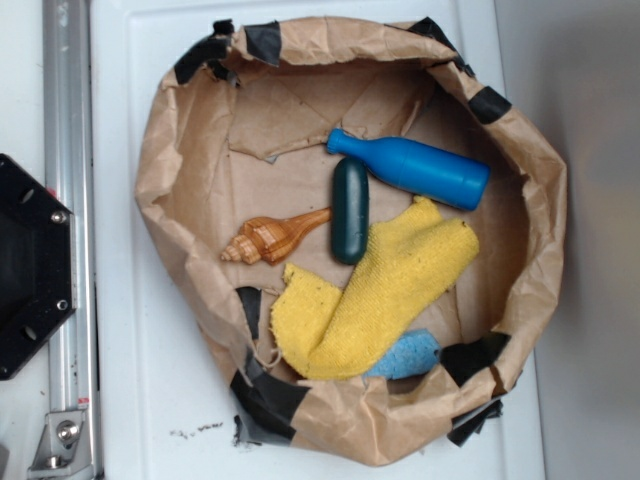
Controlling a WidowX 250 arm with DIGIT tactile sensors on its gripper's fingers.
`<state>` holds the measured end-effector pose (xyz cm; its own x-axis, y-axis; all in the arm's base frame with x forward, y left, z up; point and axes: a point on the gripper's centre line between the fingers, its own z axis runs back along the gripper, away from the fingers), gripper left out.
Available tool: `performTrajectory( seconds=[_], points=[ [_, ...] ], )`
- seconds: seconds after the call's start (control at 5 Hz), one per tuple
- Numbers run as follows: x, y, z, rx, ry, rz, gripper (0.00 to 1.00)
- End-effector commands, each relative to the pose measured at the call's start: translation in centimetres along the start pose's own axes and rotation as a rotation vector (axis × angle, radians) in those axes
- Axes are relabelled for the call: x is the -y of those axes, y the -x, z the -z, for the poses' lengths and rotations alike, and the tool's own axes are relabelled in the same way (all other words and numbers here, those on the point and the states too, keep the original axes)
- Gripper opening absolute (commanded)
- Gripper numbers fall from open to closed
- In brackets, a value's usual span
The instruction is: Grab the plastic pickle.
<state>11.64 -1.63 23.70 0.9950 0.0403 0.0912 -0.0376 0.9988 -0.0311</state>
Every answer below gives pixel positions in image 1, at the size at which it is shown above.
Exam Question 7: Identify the metal corner bracket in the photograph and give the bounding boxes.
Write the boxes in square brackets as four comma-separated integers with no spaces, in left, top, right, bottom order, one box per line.
[27,410,92,479]

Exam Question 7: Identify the light blue sponge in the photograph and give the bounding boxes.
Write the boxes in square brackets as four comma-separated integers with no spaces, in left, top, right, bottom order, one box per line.
[363,329,440,380]

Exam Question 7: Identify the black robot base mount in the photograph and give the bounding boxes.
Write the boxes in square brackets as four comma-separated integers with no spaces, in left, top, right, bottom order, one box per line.
[1,154,76,381]

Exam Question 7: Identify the brown spiral seashell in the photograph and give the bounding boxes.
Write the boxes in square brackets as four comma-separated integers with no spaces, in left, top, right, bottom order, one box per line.
[220,207,332,266]

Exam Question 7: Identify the aluminium extrusion rail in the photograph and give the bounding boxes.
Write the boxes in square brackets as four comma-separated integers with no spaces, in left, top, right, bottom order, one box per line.
[43,1,104,479]

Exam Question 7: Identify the dark green plastic pickle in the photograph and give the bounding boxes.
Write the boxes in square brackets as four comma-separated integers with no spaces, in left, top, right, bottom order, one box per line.
[331,157,369,265]

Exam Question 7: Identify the blue plastic bottle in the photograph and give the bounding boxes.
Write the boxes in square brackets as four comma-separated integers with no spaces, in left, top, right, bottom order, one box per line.
[327,128,490,211]

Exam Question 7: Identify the brown paper bag bin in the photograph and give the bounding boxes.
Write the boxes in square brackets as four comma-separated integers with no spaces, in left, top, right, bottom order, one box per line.
[135,17,567,466]

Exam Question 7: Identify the yellow cloth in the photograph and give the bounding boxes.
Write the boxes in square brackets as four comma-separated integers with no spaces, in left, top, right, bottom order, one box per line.
[271,197,480,380]

